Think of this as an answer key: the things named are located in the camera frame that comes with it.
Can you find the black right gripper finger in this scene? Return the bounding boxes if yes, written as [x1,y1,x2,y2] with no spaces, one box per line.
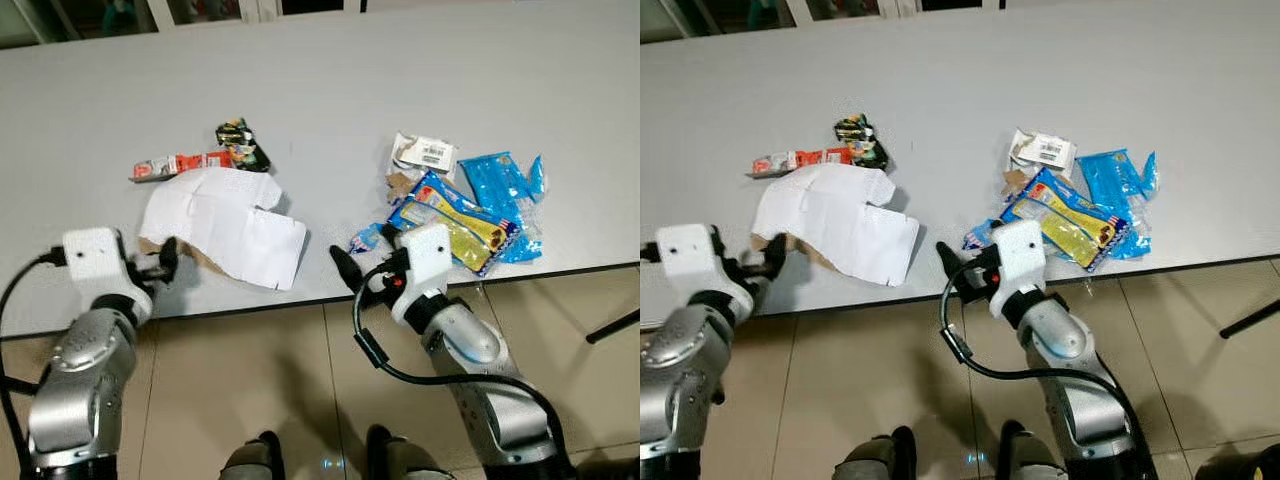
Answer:
[333,245,371,281]
[938,242,976,279]
[331,250,363,291]
[936,247,969,293]

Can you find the red snack wrapper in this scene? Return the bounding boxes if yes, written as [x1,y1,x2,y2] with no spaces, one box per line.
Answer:
[748,148,853,179]
[130,152,233,183]

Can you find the blue yellow snack packet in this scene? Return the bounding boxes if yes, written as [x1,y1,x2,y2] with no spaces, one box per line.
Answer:
[388,170,521,276]
[1000,167,1131,273]

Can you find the black green snack packet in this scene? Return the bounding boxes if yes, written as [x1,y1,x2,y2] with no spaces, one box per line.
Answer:
[835,113,891,171]
[216,118,271,173]

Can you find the white barcode box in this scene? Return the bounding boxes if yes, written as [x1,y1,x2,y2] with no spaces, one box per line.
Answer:
[390,132,459,181]
[1008,128,1079,179]

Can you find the black furniture leg bar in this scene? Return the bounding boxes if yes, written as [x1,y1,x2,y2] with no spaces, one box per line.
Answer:
[585,310,641,346]
[1220,298,1280,339]

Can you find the blue plastic wrapper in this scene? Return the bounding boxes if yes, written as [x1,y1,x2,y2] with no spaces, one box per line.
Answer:
[1075,148,1161,261]
[458,152,546,263]

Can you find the robot right leg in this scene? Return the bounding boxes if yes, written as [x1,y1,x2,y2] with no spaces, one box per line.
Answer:
[365,425,446,480]
[995,420,1066,480]

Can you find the robot leg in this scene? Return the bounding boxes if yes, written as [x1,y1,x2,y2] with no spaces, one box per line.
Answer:
[995,420,1066,480]
[832,425,916,480]
[365,425,446,480]
[220,430,286,480]

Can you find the robot left leg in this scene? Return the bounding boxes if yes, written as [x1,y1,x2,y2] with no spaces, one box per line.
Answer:
[832,425,916,480]
[220,430,286,480]

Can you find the white framed glass cabinet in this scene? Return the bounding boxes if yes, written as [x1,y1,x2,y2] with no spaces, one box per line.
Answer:
[0,0,561,49]
[640,0,1101,43]

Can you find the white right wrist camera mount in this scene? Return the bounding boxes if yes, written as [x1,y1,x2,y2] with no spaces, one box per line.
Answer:
[990,219,1048,319]
[392,224,453,326]

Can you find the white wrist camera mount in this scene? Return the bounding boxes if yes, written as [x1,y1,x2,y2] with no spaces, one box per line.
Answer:
[62,228,151,297]
[990,219,1048,319]
[392,224,453,326]
[655,224,723,293]

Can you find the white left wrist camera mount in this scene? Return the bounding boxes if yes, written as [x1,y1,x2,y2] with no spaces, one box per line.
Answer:
[655,224,723,293]
[62,228,151,297]

